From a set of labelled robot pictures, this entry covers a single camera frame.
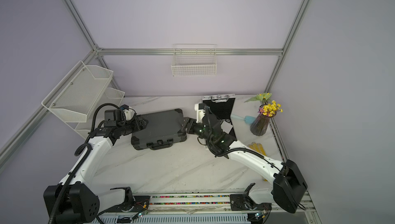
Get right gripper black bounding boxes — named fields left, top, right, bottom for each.
left=178, top=117, right=216, bottom=143

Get dark grey poker case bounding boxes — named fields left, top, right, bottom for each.
left=131, top=109, right=187, bottom=150

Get silver aluminium poker case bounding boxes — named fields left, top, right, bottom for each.
left=202, top=94, right=236, bottom=138

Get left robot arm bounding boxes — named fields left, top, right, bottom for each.
left=43, top=104, right=148, bottom=224

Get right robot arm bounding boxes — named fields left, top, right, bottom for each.
left=182, top=103, right=308, bottom=213

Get white card deck box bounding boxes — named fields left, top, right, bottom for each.
left=221, top=121, right=235, bottom=136

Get teal plastic scoop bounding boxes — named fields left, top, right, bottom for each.
left=230, top=114, right=256, bottom=125

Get white two-tier mesh shelf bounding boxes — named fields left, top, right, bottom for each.
left=41, top=61, right=124, bottom=139

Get purple glass vase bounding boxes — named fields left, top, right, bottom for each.
left=250, top=113, right=272, bottom=136

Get yellow dotted work glove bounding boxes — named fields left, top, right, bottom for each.
left=247, top=142, right=269, bottom=182

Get yellow artificial flowers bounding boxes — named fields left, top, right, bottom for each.
left=245, top=92, right=283, bottom=118

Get white wire wall basket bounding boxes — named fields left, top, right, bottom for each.
left=171, top=44, right=217, bottom=77

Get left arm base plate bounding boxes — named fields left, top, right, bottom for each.
left=107, top=195, right=151, bottom=213

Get aluminium frame rail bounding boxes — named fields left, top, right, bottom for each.
left=58, top=191, right=317, bottom=216

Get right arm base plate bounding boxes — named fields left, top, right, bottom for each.
left=229, top=194, right=272, bottom=211

